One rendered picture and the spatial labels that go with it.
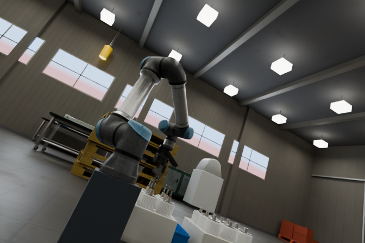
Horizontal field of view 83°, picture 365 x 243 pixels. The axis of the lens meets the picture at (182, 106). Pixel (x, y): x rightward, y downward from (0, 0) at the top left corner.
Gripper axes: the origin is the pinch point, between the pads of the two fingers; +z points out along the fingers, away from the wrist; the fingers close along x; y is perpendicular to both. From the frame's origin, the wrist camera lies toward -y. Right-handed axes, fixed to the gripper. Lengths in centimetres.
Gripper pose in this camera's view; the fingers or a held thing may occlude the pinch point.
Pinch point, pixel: (158, 178)
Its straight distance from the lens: 136.1
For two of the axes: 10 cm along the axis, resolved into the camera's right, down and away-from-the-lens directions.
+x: 3.8, -2.1, -9.0
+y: -8.5, -4.6, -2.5
